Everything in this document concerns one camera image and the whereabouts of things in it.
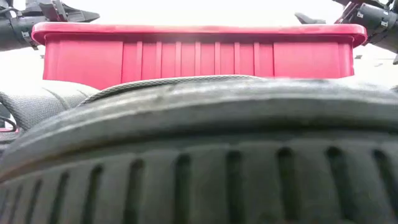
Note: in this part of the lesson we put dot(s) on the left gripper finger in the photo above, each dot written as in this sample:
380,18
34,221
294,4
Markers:
77,16

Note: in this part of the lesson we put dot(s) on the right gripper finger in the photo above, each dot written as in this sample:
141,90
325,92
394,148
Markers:
311,21

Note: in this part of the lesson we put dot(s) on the black slide sandal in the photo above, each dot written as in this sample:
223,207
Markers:
37,107
199,155

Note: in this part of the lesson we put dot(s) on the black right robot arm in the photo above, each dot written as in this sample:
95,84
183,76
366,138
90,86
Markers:
379,25

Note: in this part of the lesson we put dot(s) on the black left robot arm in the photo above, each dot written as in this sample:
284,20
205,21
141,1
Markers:
12,31

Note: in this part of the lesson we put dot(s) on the red plastic bin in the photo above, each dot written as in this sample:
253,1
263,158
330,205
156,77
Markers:
199,59

